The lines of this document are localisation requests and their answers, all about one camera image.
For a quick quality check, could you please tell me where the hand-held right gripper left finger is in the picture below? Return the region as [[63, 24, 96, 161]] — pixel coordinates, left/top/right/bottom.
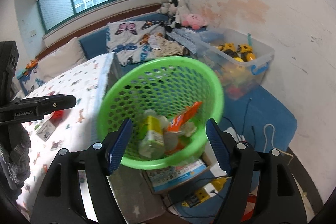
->
[[31, 118, 133, 224]]

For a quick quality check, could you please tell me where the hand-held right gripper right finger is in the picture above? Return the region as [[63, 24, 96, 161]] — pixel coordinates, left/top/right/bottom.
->
[[205, 118, 307, 224]]

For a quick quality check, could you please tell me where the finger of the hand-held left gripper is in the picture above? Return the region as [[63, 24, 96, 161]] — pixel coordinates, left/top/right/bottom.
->
[[0, 94, 77, 116]]

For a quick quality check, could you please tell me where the green yellow drink bottle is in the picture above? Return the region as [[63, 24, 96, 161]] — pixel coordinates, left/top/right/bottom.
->
[[138, 115, 166, 159]]

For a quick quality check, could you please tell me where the orange snack wrapper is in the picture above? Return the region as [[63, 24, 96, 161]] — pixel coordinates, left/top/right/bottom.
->
[[167, 101, 203, 133]]

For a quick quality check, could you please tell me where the green plastic mesh basket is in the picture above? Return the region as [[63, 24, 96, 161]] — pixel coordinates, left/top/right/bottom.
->
[[97, 57, 225, 170]]

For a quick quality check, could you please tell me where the person's left hand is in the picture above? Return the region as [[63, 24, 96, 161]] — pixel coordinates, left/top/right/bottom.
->
[[0, 126, 31, 191]]

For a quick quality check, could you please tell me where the small red wrapper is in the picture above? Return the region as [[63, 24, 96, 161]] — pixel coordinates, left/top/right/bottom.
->
[[51, 109, 64, 122]]

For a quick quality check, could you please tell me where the small butterfly print pillow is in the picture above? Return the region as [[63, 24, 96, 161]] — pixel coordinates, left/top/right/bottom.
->
[[18, 67, 45, 94]]

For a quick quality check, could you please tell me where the printed white blanket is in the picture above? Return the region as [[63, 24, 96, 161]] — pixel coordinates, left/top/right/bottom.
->
[[16, 52, 116, 214]]

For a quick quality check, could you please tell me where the beige pillow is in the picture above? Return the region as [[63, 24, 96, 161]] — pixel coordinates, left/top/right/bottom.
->
[[37, 37, 87, 83]]

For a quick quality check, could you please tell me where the yellow white power strip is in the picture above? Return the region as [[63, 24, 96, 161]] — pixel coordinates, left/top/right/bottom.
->
[[182, 177, 229, 208]]

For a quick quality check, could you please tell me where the blue picture book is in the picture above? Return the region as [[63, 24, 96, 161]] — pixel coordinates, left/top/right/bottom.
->
[[143, 158, 208, 193]]

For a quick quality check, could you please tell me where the blue floor mat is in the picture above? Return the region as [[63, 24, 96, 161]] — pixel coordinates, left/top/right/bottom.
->
[[168, 85, 298, 224]]

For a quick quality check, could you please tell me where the blue sofa cushion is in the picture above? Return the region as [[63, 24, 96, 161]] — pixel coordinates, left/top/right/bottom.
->
[[79, 27, 122, 60]]

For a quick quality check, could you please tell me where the clear plastic storage box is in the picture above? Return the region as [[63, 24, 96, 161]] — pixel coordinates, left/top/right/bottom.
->
[[196, 28, 275, 101]]

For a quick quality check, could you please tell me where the yellow black toy robot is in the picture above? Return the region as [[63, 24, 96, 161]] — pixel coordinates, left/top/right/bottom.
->
[[217, 42, 256, 62]]

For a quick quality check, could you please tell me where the blue striped cloth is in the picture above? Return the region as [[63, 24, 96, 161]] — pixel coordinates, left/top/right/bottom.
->
[[168, 30, 204, 54]]

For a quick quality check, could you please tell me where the printed baby garment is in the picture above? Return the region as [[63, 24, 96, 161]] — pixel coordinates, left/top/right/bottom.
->
[[148, 35, 188, 56]]

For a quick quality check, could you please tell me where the pink plush toy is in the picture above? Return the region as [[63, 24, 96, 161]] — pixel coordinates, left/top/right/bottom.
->
[[182, 13, 208, 30]]

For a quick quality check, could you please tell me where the black white cow plush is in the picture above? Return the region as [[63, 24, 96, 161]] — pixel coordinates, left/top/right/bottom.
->
[[168, 0, 190, 29]]

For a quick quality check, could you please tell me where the beige plush toy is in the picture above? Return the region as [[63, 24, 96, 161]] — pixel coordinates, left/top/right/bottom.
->
[[160, 2, 172, 15]]

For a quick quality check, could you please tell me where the white rope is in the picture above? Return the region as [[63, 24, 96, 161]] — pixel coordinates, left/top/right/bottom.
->
[[263, 124, 292, 159]]

